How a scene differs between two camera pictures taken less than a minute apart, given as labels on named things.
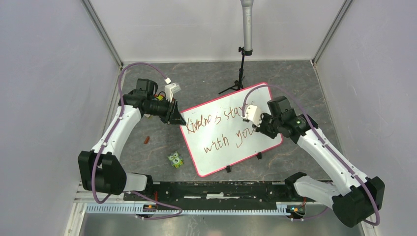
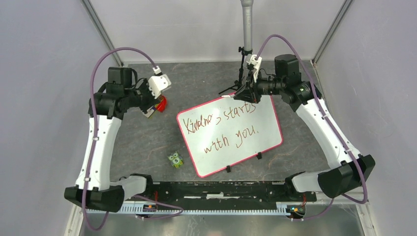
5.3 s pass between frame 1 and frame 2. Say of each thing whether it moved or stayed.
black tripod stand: stayed
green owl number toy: stayed
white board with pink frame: stayed
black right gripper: moved
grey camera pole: stayed
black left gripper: moved
